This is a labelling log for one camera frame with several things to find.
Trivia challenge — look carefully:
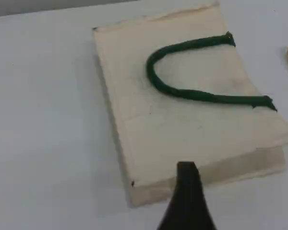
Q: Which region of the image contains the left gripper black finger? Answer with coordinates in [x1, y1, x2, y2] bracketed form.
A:
[156, 161, 217, 230]

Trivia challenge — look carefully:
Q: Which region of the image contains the white canvas bag green handle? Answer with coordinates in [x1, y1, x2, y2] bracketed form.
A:
[92, 0, 288, 208]

